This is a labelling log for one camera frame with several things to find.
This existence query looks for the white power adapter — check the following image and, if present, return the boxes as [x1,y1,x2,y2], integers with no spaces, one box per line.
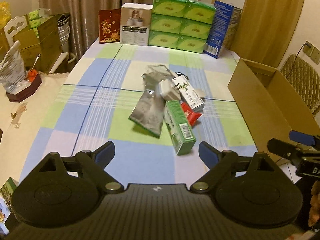
[158,79,181,101]

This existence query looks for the green tissue pack stack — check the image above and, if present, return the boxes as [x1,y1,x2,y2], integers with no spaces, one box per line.
[149,0,216,54]

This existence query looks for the quilted chair cover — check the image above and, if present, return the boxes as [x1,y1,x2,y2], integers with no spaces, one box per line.
[280,54,320,116]

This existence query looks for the white plastic spoon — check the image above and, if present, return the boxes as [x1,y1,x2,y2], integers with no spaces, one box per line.
[194,89,206,99]

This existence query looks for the brown cardboard box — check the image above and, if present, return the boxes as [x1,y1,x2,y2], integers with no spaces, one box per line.
[228,59,319,166]

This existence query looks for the yellow plastic bag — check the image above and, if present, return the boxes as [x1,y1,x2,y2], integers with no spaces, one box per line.
[0,1,11,28]

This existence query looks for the white green-print box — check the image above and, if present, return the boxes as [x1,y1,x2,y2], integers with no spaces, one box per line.
[172,75,204,112]

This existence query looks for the silver foil pouch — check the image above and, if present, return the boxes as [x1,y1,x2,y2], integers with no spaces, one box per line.
[129,90,165,138]

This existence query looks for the clear bag with parts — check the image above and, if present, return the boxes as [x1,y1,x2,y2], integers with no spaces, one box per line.
[142,64,175,90]

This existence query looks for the blue milk carton box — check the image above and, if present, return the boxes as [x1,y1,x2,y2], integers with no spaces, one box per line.
[204,1,241,59]

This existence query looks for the red snack packet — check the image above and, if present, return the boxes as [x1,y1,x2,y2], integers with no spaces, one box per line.
[181,102,203,127]

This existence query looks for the wall socket pair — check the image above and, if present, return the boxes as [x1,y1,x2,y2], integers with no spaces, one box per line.
[303,41,320,64]

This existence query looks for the black charger cable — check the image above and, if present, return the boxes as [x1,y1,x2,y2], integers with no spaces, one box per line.
[285,42,312,79]

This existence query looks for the person's right hand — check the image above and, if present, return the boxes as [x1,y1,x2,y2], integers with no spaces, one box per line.
[308,181,320,227]

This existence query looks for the red greeting card box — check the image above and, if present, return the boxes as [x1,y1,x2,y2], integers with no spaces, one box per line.
[98,9,120,44]

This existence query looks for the white product box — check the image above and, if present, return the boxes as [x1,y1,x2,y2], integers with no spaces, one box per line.
[120,3,152,46]

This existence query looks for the green medicine box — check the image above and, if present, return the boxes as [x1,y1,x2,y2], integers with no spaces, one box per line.
[164,100,196,155]

